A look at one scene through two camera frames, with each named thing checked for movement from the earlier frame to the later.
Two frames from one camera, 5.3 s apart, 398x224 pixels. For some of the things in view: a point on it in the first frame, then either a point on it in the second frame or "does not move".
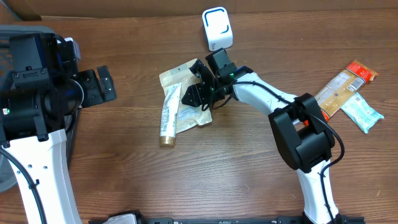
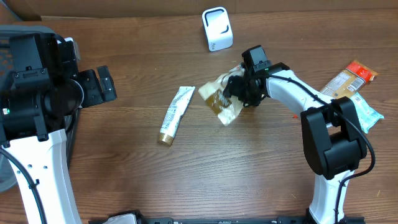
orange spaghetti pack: (334, 96) does not move
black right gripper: (207, 83) → (237, 87)
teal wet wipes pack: (357, 108) does not move
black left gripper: (94, 87) does not move
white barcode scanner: (217, 28) does not move
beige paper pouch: (188, 116) → (227, 107)
